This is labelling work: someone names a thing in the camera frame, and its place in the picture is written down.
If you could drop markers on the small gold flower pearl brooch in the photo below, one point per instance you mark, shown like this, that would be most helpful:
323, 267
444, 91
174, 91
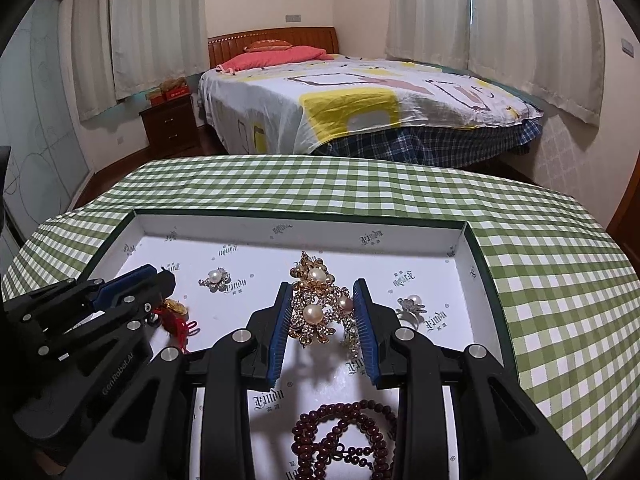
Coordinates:
216, 277

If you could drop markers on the rhinestone brooch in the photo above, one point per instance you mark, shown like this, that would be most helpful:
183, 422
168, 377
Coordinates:
353, 342

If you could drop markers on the red gift box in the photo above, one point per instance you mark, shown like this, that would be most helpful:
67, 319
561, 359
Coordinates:
172, 92

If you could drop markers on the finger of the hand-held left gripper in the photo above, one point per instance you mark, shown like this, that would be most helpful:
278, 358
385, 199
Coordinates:
160, 290
125, 282

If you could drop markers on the wall light switch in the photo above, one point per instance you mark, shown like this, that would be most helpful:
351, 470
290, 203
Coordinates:
627, 46

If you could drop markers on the wooden nightstand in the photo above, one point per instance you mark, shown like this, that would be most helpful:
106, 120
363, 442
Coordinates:
167, 122

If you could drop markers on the red knot brooch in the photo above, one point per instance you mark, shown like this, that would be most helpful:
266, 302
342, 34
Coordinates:
175, 322

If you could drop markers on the dark green jewelry box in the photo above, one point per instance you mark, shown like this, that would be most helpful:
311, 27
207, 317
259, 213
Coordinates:
350, 240

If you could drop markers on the frosted glass wardrobe door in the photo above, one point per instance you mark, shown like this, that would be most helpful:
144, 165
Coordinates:
40, 110

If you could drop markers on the green checked tablecloth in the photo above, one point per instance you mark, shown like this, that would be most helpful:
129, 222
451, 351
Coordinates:
550, 260

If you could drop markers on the wooden door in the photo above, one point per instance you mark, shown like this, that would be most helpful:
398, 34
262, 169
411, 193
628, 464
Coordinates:
627, 205

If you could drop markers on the blue plaid blanket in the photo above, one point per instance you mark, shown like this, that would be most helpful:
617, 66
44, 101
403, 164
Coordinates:
425, 145

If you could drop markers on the patterned white bedsheet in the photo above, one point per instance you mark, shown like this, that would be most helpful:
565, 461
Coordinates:
400, 95

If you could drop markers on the pink pillow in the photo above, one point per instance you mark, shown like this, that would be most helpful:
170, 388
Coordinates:
275, 57

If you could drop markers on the orange cushion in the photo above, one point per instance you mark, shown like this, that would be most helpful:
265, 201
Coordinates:
267, 45

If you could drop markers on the large gold pearl brooch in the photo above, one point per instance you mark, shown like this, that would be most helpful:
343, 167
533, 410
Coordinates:
312, 310

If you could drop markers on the white curtain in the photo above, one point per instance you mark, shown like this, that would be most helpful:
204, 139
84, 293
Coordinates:
535, 35
425, 10
92, 45
155, 25

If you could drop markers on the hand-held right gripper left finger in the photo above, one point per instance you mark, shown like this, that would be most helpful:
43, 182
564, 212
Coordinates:
279, 335

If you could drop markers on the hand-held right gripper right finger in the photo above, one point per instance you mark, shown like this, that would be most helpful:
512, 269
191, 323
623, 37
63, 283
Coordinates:
367, 335

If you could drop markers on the wooden headboard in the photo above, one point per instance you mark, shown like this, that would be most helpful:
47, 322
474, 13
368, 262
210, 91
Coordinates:
300, 35

